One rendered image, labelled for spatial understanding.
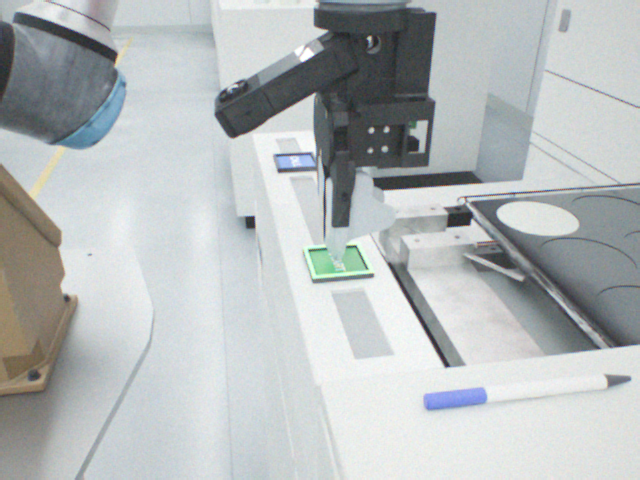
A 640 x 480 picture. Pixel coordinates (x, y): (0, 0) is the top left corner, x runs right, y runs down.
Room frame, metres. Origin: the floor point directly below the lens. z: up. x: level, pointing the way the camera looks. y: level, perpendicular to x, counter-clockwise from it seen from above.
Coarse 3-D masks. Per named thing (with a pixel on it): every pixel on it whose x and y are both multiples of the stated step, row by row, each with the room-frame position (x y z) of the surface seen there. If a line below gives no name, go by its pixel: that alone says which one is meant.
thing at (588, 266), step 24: (576, 192) 0.73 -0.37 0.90; (600, 192) 0.74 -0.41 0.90; (624, 192) 0.74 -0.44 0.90; (576, 216) 0.66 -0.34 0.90; (600, 216) 0.66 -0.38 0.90; (624, 216) 0.66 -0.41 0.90; (528, 240) 0.59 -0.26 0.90; (552, 240) 0.60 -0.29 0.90; (576, 240) 0.60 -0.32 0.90; (600, 240) 0.59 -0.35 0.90; (624, 240) 0.60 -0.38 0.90; (552, 264) 0.54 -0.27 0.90; (576, 264) 0.54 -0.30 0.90; (600, 264) 0.54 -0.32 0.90; (624, 264) 0.54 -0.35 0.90; (576, 288) 0.49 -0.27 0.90; (600, 288) 0.49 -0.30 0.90; (624, 288) 0.49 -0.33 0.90; (600, 312) 0.45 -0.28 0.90; (624, 312) 0.45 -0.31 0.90; (624, 336) 0.41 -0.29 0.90
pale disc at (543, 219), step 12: (504, 204) 0.70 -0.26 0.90; (516, 204) 0.70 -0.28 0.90; (528, 204) 0.70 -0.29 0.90; (540, 204) 0.70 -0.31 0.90; (504, 216) 0.66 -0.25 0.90; (516, 216) 0.66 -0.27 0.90; (528, 216) 0.66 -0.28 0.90; (540, 216) 0.66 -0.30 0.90; (552, 216) 0.66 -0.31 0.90; (564, 216) 0.66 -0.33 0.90; (516, 228) 0.63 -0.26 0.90; (528, 228) 0.63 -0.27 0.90; (540, 228) 0.63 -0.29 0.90; (552, 228) 0.63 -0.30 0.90; (564, 228) 0.63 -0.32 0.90; (576, 228) 0.63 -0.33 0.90
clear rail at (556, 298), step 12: (468, 204) 0.69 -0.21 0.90; (480, 216) 0.65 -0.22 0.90; (492, 228) 0.62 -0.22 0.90; (504, 240) 0.59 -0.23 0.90; (504, 252) 0.57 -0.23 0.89; (516, 252) 0.56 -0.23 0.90; (516, 264) 0.55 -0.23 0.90; (528, 264) 0.53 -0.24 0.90; (528, 276) 0.52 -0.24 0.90; (540, 276) 0.51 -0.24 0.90; (540, 288) 0.49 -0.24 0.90; (552, 288) 0.48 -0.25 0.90; (552, 300) 0.47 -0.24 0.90; (564, 300) 0.46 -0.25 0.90; (564, 312) 0.45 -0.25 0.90; (576, 312) 0.44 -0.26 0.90; (576, 324) 0.43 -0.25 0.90; (588, 324) 0.42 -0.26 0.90; (588, 336) 0.41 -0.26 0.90; (600, 336) 0.41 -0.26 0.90; (600, 348) 0.39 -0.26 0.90; (612, 348) 0.39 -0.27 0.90
